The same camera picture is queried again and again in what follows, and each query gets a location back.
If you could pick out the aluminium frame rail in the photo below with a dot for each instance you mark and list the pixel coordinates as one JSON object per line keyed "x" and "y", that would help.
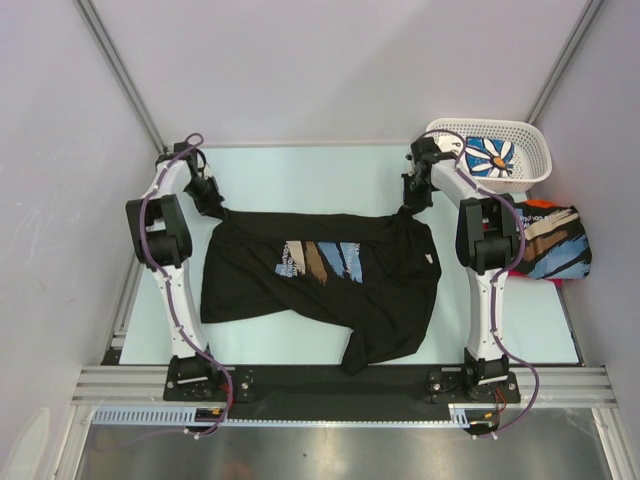
{"x": 560, "y": 386}

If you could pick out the white plastic basket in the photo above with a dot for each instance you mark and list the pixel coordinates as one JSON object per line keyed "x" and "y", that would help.
{"x": 532, "y": 160}

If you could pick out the folded red t-shirt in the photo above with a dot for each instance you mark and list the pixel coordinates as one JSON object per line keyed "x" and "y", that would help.
{"x": 542, "y": 235}

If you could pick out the black printed t-shirt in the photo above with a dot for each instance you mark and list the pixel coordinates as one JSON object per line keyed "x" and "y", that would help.
{"x": 377, "y": 276}
{"x": 557, "y": 247}

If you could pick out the right aluminium corner post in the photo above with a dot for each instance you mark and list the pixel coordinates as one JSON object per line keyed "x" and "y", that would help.
{"x": 578, "y": 34}

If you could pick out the white daisy print t-shirt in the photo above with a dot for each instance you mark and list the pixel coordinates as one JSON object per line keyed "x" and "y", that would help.
{"x": 483, "y": 157}

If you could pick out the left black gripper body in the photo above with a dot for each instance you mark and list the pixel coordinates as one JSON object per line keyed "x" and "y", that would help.
{"x": 206, "y": 195}

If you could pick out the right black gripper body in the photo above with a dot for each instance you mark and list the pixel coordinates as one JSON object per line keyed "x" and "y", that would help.
{"x": 416, "y": 194}

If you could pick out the left aluminium corner post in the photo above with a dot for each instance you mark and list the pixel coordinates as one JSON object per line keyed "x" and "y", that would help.
{"x": 98, "y": 30}

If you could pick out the aluminium corner post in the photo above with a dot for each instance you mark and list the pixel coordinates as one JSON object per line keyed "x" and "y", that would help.
{"x": 98, "y": 30}
{"x": 578, "y": 34}

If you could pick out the white slotted cable duct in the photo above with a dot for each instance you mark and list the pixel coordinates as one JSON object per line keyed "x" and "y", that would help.
{"x": 174, "y": 416}

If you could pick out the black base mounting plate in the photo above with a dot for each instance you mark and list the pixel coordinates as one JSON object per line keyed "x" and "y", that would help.
{"x": 387, "y": 393}

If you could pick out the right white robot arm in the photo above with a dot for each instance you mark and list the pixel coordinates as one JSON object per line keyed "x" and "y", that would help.
{"x": 487, "y": 243}

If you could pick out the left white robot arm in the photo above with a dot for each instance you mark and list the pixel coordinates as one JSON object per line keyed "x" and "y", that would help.
{"x": 163, "y": 244}

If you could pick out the folded black printed t-shirt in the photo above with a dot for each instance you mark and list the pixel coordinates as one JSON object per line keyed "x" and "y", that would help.
{"x": 557, "y": 247}

